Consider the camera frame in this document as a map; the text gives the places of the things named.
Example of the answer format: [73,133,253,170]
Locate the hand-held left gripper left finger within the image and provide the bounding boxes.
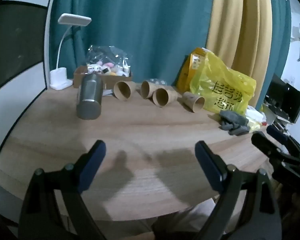
[18,140,108,240]

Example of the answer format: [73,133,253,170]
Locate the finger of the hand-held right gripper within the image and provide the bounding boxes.
[266,125,300,157]
[251,131,300,166]

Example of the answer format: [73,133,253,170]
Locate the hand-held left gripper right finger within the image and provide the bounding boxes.
[192,141,283,240]

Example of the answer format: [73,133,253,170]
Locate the stainless steel cup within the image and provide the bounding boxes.
[76,74,103,120]

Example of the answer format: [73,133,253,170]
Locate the brown paper cup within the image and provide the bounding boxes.
[141,80,163,99]
[113,81,137,102]
[152,87,178,107]
[182,91,206,113]

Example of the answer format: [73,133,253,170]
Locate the white cloth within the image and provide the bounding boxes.
[245,106,266,124]

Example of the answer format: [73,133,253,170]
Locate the grey gloves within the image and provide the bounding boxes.
[219,110,249,137]

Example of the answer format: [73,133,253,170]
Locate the black monitor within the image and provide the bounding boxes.
[263,74,300,125]

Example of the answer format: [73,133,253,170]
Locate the person's light trousers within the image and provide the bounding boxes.
[110,197,218,240]

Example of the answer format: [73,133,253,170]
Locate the yellow plastic bag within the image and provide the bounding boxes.
[189,51,257,115]

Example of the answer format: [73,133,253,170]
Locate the teal curtain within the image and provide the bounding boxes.
[254,0,293,110]
[49,0,216,90]

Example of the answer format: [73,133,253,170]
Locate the brown cardboard box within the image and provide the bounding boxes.
[73,66,133,91]

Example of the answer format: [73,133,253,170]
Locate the orange paper packet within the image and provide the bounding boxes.
[176,47,215,93]

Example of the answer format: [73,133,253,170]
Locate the yellow curtain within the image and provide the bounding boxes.
[205,0,278,87]

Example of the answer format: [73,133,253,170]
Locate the clear plastic bag of trinkets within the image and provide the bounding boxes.
[86,44,132,77]

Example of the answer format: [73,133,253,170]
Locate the white desk lamp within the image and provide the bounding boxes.
[49,13,92,90]

